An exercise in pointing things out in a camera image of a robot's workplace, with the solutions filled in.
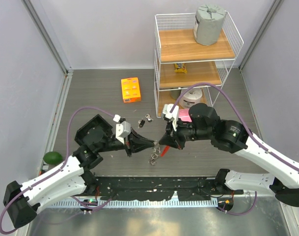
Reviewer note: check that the black plastic bin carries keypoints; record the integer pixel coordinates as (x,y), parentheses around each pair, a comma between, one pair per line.
(94,131)

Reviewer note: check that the grey can on shelf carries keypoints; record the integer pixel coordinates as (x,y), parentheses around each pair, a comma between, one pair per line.
(175,93)

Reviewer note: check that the white paper roll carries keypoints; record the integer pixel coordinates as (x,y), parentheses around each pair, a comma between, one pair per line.
(190,98)

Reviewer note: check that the grey wrapped paper roll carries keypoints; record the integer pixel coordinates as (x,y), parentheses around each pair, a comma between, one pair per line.
(209,20)

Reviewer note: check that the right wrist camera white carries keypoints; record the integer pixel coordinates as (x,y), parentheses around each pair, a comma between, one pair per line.
(170,113)

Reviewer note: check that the metal keyring holder red grip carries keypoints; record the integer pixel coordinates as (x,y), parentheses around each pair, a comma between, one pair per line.
(158,151)

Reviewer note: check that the orange cardboard box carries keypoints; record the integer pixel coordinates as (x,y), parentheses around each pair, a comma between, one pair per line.
(130,90)

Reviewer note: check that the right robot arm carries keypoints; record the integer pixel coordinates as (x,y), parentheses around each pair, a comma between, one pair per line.
(282,173)

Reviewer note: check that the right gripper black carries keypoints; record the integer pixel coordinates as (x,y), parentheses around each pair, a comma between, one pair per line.
(171,135)

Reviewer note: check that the white slotted cable duct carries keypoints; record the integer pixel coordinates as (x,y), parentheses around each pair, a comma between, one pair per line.
(172,203)

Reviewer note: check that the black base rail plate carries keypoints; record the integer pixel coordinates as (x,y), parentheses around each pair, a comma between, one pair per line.
(160,188)

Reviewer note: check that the pink open box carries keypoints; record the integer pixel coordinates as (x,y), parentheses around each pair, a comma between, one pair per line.
(184,115)

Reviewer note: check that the yellow snack packet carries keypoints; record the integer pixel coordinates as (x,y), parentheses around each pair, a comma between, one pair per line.
(180,68)

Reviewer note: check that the white wire shelf rack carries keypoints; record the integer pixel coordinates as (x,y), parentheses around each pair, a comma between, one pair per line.
(174,43)

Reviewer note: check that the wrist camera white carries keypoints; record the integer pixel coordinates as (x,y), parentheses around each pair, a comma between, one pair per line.
(122,128)
(170,113)

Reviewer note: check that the black tag key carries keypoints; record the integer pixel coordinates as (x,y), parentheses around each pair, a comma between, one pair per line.
(141,123)

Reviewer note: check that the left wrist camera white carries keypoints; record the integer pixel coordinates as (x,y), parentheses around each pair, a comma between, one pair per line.
(122,128)

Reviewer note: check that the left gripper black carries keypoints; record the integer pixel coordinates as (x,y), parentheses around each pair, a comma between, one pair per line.
(134,142)

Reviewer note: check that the green lime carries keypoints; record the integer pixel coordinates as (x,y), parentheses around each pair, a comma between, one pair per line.
(53,158)

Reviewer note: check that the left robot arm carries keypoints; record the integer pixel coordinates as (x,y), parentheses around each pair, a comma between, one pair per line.
(22,202)

